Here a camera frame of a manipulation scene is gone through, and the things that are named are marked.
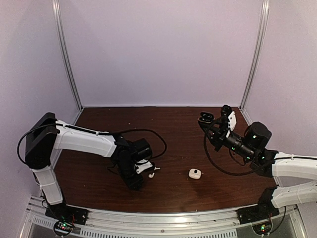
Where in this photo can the left aluminium frame post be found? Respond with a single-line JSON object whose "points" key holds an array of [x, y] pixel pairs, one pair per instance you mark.
{"points": [[65, 54]]}

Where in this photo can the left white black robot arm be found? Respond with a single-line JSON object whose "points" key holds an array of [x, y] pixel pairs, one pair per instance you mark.
{"points": [[48, 134]]}

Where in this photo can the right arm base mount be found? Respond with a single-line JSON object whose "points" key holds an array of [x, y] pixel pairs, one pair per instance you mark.
{"points": [[256, 213]]}

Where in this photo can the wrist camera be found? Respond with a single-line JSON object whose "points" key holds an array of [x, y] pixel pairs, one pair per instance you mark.
{"points": [[229, 116], [145, 166]]}

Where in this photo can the black earbud charging case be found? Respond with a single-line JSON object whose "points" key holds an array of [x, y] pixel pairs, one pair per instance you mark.
{"points": [[206, 117]]}

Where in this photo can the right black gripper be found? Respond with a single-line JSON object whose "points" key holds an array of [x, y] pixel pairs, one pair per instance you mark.
{"points": [[219, 133]]}

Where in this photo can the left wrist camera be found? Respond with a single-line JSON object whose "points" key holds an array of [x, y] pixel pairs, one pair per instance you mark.
{"points": [[145, 166]]}

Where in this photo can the left circuit board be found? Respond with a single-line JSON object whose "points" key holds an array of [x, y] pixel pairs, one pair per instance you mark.
{"points": [[62, 228]]}

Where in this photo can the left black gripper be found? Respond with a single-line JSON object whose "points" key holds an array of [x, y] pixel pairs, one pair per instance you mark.
{"points": [[132, 182]]}

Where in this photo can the white earbud charging case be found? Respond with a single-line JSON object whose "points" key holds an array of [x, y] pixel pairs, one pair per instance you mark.
{"points": [[194, 173]]}

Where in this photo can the aluminium frame post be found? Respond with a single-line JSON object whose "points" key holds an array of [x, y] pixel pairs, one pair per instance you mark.
{"points": [[65, 54], [264, 16]]}

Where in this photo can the circuit board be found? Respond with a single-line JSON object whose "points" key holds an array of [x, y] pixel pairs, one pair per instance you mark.
{"points": [[62, 228], [262, 229]]}

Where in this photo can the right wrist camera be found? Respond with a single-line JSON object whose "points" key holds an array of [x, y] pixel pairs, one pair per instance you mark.
{"points": [[229, 116]]}

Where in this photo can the aluminium front rail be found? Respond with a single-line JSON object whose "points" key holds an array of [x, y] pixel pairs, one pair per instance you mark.
{"points": [[222, 223]]}

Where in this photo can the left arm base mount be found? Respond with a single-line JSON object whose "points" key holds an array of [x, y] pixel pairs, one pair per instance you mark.
{"points": [[65, 213]]}

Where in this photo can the right aluminium frame post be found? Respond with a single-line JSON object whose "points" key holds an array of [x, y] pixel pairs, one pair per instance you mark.
{"points": [[264, 16]]}

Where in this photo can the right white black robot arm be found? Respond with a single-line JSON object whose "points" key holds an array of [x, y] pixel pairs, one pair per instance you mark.
{"points": [[263, 162]]}

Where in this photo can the right circuit board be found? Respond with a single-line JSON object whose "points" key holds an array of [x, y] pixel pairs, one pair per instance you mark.
{"points": [[262, 229]]}

